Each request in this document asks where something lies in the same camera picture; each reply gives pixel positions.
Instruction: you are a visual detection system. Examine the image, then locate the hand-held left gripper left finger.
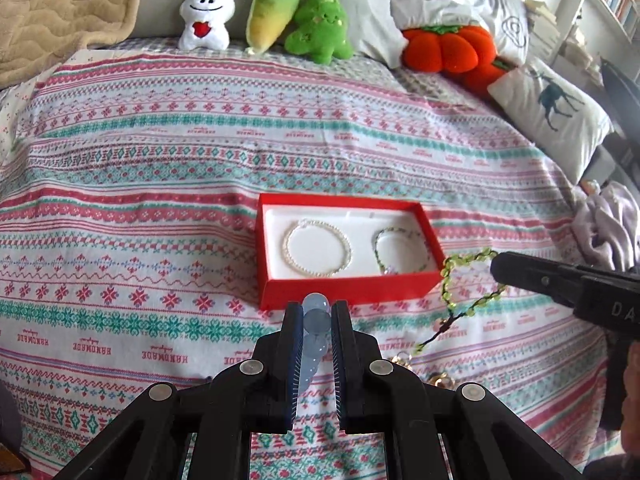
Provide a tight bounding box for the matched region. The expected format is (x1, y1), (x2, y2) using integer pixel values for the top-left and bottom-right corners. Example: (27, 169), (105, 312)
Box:
(50, 301), (306, 480)

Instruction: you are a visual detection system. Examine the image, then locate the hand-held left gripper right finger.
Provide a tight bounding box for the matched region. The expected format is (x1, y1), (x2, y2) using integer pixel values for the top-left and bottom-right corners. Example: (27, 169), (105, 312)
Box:
(330, 301), (586, 480)

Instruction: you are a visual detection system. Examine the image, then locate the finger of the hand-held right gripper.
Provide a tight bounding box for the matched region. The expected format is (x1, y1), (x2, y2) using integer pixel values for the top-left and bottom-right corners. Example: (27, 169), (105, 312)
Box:
(490, 251), (582, 307)

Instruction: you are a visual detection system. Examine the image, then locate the blue bead bracelet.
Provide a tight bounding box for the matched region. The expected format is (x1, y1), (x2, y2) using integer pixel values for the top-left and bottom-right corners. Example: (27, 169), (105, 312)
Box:
(298, 292), (333, 397)

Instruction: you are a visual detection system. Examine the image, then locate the red jewelry box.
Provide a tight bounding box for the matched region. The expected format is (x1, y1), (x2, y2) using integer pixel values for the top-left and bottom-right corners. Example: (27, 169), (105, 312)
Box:
(255, 192), (447, 312)

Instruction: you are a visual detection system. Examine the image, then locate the light green bead bracelet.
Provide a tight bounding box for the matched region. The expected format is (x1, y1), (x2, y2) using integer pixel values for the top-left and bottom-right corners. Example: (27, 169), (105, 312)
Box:
(415, 248), (509, 349)

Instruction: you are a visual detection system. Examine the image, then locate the gold chain ornament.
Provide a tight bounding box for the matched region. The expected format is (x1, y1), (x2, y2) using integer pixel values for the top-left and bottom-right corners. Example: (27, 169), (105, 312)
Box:
(424, 371), (457, 392)

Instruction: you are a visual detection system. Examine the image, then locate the lavender crumpled cloth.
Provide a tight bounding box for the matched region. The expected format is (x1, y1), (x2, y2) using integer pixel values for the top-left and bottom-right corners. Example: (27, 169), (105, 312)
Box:
(570, 180), (640, 275)

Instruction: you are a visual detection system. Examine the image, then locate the white pillow with deer print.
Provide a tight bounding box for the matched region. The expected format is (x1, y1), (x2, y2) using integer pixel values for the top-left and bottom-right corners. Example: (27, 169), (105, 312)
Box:
(487, 55), (615, 186)

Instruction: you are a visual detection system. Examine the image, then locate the black chair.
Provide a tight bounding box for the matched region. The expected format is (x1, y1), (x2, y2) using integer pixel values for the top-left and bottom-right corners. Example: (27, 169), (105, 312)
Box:
(599, 57), (640, 196)

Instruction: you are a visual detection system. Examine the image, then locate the patterned knit bedspread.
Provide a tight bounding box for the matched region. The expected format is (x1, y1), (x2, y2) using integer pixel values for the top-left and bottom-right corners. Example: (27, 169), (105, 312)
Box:
(0, 37), (623, 480)

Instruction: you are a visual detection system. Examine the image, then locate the orange pumpkin plush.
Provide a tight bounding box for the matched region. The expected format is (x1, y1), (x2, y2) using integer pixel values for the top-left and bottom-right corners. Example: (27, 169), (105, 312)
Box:
(401, 24), (517, 102)

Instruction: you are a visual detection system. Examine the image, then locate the stack of books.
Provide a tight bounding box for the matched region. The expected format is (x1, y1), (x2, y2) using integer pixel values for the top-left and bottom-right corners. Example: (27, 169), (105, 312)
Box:
(522, 0), (562, 63)

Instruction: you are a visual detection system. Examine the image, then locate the white pillow with line drawings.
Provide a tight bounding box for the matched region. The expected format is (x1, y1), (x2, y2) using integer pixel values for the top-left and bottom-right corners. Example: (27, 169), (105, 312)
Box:
(390, 0), (531, 68)

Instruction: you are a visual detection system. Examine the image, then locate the green tree plush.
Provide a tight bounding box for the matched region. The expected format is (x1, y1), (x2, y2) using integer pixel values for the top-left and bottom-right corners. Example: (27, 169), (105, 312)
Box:
(284, 0), (354, 66)

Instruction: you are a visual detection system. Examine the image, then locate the yellow-green radish plush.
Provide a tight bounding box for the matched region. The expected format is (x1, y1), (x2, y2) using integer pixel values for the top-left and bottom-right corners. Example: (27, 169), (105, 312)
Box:
(245, 0), (301, 55)

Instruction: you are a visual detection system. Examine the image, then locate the white rabbit plush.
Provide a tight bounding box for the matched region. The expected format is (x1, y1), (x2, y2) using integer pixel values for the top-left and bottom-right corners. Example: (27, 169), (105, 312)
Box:
(179, 0), (240, 53)

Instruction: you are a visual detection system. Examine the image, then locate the beige quilted blanket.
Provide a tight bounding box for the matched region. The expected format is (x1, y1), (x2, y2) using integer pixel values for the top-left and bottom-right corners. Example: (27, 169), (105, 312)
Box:
(0, 0), (160, 92)

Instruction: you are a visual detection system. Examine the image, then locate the thin green bead bracelet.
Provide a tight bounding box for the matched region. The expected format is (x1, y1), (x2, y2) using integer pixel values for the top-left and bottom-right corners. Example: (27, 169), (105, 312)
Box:
(372, 226), (431, 276)

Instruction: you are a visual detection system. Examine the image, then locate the white pearl bracelet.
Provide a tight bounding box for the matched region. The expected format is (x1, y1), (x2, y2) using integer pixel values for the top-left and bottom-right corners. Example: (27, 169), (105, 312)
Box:
(281, 218), (353, 279)

